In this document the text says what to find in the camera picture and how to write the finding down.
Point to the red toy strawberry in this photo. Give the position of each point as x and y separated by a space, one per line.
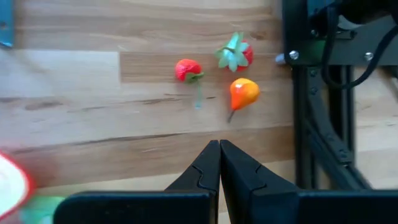
234 53
186 69

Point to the red toy apple half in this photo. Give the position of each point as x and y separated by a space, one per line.
12 186

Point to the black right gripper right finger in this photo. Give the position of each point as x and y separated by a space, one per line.
264 207

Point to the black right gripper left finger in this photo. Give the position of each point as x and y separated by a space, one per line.
155 207

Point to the orange toy pear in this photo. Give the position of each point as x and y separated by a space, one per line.
244 93

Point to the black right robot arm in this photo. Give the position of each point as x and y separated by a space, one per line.
370 11

